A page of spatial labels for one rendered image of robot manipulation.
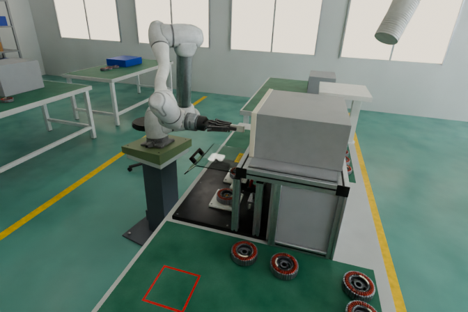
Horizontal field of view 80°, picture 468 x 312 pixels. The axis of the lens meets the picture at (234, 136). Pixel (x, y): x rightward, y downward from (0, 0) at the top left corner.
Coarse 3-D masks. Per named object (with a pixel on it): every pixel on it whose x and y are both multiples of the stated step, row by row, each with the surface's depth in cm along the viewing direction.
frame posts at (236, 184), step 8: (240, 184) 121; (256, 184) 117; (240, 192) 124; (256, 192) 118; (232, 200) 123; (256, 200) 120; (232, 208) 125; (256, 208) 121; (232, 216) 127; (256, 216) 124; (232, 224) 129; (256, 224) 126; (256, 232) 126
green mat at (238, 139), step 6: (234, 132) 242; (240, 132) 242; (246, 132) 242; (234, 138) 231; (240, 138) 231; (246, 138) 232; (228, 144) 219; (234, 144) 220; (240, 144) 220; (246, 144) 221; (348, 150) 217; (348, 156) 208; (354, 180) 177
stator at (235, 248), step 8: (232, 248) 119; (240, 248) 121; (248, 248) 120; (256, 248) 119; (232, 256) 116; (240, 256) 114; (248, 256) 114; (256, 256) 115; (240, 264) 114; (248, 264) 113
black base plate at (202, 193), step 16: (208, 176) 172; (224, 176) 172; (192, 192) 156; (208, 192) 157; (192, 208) 143; (208, 208) 144; (240, 208) 145; (208, 224) 133; (224, 224) 133; (240, 224) 134
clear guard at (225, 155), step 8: (216, 144) 145; (208, 152) 137; (216, 152) 137; (224, 152) 138; (232, 152) 138; (240, 152) 138; (200, 160) 129; (208, 160) 129; (216, 160) 130; (224, 160) 130; (232, 160) 130; (192, 168) 126; (208, 168) 124; (216, 168) 123; (224, 168) 124; (232, 168) 124
